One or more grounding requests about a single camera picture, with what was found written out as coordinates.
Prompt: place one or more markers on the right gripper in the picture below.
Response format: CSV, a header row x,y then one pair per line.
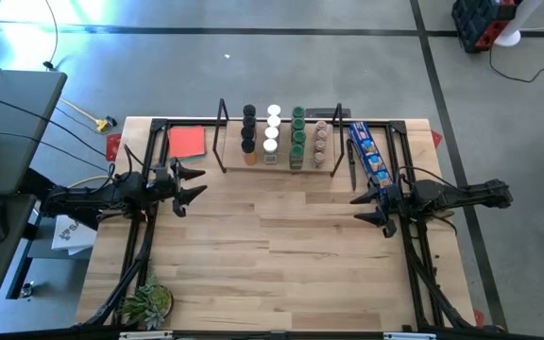
x,y
395,200

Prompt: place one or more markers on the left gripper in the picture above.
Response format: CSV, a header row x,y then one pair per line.
x,y
164,186

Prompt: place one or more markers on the black-cap yellow spice jar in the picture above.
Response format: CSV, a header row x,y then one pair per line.
x,y
249,147

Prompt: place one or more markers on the small clear glass jar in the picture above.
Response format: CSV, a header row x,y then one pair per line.
x,y
318,158
321,125
321,134
319,145

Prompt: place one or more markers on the black-cap purple-label spice jar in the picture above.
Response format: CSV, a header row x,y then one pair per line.
x,y
248,132

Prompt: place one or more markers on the black-cap red spice jar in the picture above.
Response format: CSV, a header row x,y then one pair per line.
x,y
249,121

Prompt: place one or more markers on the white-cap spice jar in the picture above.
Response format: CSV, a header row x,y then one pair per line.
x,y
271,132
273,121
274,109
270,146

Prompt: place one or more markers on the green-cap spice jar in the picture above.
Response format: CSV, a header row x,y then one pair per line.
x,y
299,137
298,124
298,112
296,152

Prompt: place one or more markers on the black-cap dark spice jar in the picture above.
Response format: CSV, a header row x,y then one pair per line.
x,y
249,110

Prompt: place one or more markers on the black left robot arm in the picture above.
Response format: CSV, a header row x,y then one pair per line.
x,y
92,196

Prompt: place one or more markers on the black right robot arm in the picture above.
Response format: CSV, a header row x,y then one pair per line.
x,y
461,194

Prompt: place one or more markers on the green paper pad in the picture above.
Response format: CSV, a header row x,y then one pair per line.
x,y
195,158

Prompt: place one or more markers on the orange-red paper pad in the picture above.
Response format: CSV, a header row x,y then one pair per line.
x,y
187,141

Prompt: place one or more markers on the black kitchen knife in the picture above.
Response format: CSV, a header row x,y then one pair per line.
x,y
351,165

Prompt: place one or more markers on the blue plastic wrap box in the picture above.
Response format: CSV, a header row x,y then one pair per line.
x,y
368,151

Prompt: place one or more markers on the red corner pad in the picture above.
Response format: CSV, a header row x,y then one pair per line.
x,y
436,138
478,317
113,147

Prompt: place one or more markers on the black power plug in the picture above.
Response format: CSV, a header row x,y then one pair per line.
x,y
112,121

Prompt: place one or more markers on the potted succulent plant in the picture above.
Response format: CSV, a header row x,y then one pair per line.
x,y
151,302

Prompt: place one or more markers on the white printed paper sheet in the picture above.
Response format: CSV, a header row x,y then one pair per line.
x,y
71,233

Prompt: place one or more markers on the dark grey desk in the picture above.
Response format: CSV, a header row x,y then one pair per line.
x,y
12,118

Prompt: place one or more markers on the small metal floor fitting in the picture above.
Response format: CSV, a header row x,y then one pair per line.
x,y
26,289

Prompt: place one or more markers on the black and red tool crate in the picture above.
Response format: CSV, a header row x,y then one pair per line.
x,y
477,21

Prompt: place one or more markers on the white tower device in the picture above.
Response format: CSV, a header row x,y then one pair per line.
x,y
508,38

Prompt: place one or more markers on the silver aluminium bracket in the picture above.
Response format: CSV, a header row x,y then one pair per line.
x,y
409,336
144,334

